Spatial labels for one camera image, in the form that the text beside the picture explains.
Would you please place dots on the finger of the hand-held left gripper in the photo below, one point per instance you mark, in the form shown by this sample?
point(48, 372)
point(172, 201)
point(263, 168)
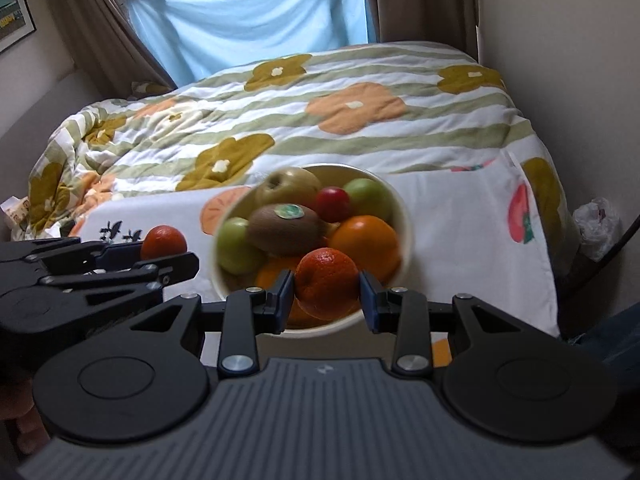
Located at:
point(120, 256)
point(170, 267)

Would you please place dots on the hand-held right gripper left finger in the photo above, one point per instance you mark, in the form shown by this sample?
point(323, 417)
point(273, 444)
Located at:
point(282, 305)

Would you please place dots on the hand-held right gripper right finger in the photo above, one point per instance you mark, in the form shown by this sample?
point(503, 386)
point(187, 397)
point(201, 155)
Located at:
point(370, 305)

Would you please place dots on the small dark orange mandarin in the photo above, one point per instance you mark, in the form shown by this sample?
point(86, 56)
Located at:
point(164, 241)

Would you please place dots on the pale orange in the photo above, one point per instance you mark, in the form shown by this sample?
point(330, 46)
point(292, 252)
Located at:
point(270, 272)

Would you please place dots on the large orange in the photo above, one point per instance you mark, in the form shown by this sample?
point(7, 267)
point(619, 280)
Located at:
point(367, 247)

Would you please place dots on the green apple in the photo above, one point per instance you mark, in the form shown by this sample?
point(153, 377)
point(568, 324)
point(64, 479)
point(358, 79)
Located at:
point(239, 245)
point(372, 197)

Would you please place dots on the brown kiwi with green sticker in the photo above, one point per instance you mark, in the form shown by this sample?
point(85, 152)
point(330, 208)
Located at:
point(285, 230)

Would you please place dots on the red cherry tomato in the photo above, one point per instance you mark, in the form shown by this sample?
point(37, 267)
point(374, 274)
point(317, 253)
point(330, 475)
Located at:
point(334, 204)

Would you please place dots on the yellow apple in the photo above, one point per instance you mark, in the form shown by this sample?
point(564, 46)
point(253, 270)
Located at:
point(290, 185)

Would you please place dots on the cream bowl with duck print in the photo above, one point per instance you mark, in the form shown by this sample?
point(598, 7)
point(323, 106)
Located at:
point(345, 172)

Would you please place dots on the person's left hand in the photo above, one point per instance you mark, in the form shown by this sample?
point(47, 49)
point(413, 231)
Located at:
point(22, 420)

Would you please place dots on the white fruit print cloth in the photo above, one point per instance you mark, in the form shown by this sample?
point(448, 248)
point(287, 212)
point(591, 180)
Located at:
point(460, 260)

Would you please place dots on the small printed box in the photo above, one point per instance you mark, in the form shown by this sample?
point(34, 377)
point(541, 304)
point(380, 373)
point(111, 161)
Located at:
point(15, 212)

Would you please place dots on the grey padded headboard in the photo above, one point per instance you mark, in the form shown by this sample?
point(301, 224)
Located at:
point(45, 110)

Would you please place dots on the olive patterned cloth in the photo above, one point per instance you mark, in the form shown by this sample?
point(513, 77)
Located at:
point(150, 88)

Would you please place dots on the floral striped quilt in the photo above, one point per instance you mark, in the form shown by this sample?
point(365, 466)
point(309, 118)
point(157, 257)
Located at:
point(350, 135)

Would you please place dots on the brown curtain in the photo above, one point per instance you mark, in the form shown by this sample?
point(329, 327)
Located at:
point(100, 25)
point(425, 5)

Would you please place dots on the white plastic bag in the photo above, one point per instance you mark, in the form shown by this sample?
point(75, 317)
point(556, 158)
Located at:
point(597, 227)

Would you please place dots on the person's leg in jeans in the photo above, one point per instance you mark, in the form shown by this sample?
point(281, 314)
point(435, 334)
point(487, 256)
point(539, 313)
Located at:
point(617, 332)

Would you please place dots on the light blue curtain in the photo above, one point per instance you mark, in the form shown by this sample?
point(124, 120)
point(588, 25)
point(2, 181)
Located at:
point(240, 15)

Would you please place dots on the framed wall picture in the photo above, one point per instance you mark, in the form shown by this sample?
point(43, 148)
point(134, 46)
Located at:
point(15, 10)

